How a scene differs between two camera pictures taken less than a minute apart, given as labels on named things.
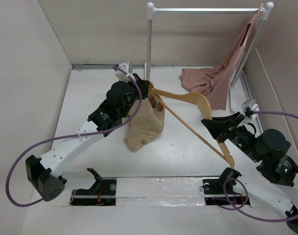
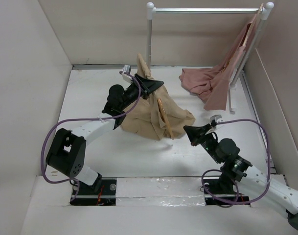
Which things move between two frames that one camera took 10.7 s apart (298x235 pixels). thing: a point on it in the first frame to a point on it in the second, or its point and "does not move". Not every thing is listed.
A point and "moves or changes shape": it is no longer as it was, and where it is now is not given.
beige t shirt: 145,124 moves or changes shape
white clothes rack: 266,11 does not move
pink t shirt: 213,83 does not move
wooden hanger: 202,98 to 165,117
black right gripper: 219,124 to 195,134
